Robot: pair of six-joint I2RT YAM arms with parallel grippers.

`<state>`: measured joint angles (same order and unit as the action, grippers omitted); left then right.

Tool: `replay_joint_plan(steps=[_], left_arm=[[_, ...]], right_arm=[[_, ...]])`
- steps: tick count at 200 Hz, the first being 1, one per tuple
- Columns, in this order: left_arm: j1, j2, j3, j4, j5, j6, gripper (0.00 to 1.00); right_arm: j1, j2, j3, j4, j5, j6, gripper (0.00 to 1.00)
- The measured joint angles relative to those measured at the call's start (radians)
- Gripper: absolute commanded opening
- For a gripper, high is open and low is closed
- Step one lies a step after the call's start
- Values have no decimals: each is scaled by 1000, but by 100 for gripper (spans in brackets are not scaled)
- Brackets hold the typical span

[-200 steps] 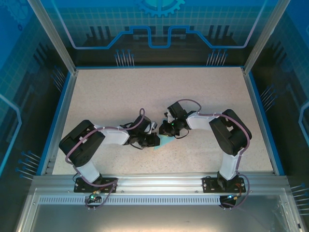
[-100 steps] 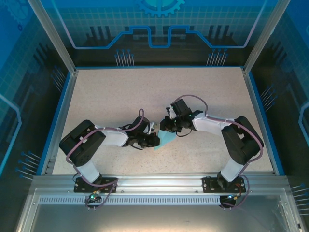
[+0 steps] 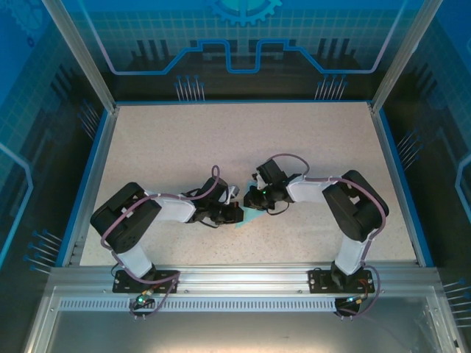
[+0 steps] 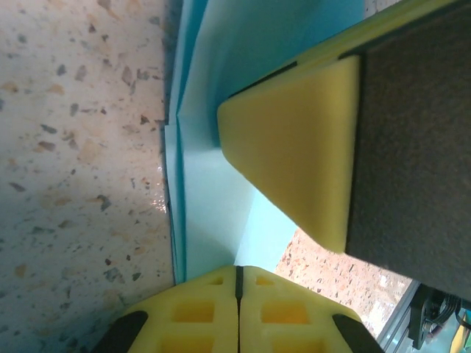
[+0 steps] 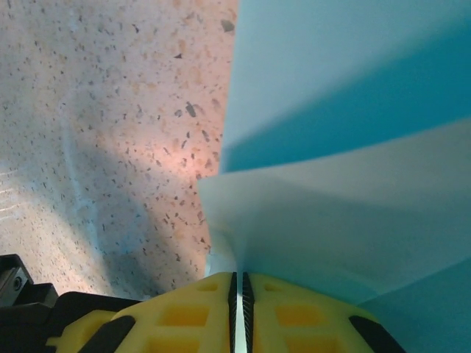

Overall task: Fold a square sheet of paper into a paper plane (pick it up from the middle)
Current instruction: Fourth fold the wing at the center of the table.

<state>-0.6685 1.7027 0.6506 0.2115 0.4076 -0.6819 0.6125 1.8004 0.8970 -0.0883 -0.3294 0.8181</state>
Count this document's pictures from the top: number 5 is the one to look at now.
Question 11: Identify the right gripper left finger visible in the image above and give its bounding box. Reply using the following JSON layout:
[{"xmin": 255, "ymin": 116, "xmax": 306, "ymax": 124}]
[{"xmin": 46, "ymin": 271, "xmax": 238, "ymax": 353}]

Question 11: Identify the light blue cloth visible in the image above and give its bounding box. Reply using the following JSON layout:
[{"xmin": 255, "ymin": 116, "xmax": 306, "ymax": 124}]
[{"xmin": 196, "ymin": 0, "xmax": 471, "ymax": 353}]

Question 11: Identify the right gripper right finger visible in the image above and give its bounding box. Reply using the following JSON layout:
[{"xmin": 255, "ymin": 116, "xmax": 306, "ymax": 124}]
[{"xmin": 242, "ymin": 271, "xmax": 408, "ymax": 353}]

